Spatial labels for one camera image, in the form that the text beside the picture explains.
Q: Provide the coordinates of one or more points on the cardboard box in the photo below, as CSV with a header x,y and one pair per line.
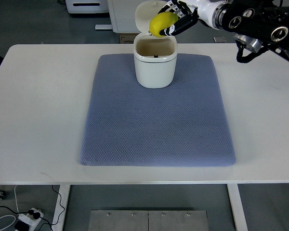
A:
x,y
127,38

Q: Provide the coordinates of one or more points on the blue quilted mat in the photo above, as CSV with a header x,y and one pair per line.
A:
x,y
181,125

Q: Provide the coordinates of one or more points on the white table leg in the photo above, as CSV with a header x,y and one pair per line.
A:
x,y
61,207
237,207

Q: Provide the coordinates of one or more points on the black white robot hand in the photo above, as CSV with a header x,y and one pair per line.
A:
x,y
189,12

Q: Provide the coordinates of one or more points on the white trash bin with lid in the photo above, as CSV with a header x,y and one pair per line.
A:
x,y
154,58

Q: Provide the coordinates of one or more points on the yellow lemon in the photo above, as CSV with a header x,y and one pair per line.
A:
x,y
162,21

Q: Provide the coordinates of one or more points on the white table leg left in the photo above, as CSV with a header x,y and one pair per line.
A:
x,y
61,207

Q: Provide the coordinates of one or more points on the grey floor socket plate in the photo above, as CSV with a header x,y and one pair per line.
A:
x,y
219,39

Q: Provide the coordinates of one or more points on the white power strip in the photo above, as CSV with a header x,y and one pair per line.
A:
x,y
29,221

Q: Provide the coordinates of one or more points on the white machine with black slot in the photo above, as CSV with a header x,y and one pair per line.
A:
x,y
86,6

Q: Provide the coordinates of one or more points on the white table leg right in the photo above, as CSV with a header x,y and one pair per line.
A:
x,y
237,207

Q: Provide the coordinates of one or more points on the grey metal floor plate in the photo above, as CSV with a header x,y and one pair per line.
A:
x,y
148,220

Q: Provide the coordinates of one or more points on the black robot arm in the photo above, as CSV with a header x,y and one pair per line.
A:
x,y
260,25

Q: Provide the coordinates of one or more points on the white cabinet base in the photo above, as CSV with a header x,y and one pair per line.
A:
x,y
122,16

